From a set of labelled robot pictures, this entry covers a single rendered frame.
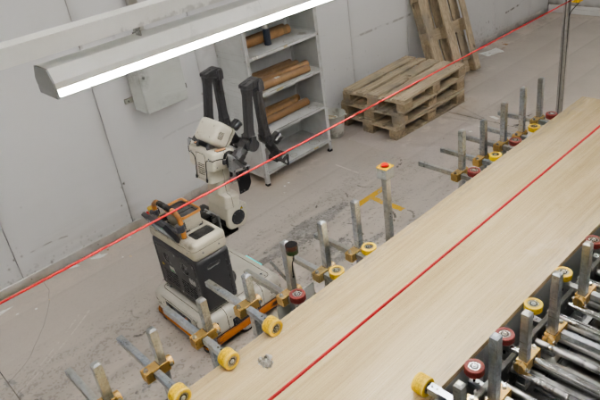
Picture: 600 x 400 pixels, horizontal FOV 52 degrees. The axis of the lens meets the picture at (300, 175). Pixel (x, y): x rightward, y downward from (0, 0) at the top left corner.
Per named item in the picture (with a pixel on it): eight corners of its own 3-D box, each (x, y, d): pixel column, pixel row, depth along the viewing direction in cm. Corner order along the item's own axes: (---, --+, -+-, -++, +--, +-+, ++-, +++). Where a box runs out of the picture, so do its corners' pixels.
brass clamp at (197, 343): (190, 345, 271) (187, 336, 269) (214, 328, 279) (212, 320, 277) (198, 351, 267) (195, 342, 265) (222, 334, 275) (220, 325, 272)
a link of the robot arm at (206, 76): (196, 67, 392) (205, 70, 385) (213, 64, 400) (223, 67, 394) (199, 134, 408) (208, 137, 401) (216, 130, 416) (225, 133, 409)
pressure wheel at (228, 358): (220, 347, 257) (234, 345, 263) (214, 365, 258) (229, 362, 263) (228, 354, 253) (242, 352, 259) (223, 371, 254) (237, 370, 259)
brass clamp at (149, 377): (141, 378, 257) (138, 370, 255) (169, 360, 265) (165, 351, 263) (149, 386, 253) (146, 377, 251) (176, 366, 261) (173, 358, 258)
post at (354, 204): (357, 272, 343) (349, 200, 321) (361, 270, 345) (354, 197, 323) (362, 275, 341) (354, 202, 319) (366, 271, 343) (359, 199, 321)
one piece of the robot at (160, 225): (187, 251, 370) (166, 230, 355) (157, 232, 394) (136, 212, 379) (199, 237, 374) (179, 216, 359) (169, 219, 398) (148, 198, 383)
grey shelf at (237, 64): (239, 174, 612) (208, 21, 539) (303, 140, 663) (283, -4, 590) (268, 187, 582) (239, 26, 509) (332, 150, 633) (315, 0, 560)
